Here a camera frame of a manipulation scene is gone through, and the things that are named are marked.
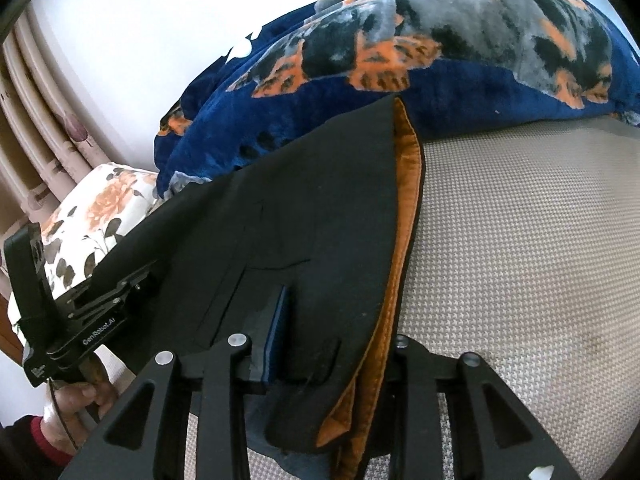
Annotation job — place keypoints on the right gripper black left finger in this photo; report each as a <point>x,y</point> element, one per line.
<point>264,328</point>

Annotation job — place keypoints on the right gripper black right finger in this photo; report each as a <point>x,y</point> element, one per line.
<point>418,365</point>

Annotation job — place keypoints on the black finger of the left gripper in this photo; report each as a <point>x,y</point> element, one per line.
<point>102,287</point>

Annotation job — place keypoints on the black pants with orange lining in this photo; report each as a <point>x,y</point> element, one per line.
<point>331,215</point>

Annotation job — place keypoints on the person's left forearm dark sleeve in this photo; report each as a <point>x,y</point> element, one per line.
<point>35,447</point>

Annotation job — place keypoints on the person's left hand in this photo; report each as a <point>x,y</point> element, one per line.
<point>66,402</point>

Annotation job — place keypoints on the white floral pillow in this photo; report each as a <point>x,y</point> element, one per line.
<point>104,207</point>

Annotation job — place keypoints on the beige patterned curtain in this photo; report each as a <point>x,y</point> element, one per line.
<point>46,148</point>

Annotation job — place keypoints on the navy dog print blanket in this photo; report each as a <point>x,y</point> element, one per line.
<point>460,66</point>

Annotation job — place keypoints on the brown wooden bed frame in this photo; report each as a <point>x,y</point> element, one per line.
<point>10,345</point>

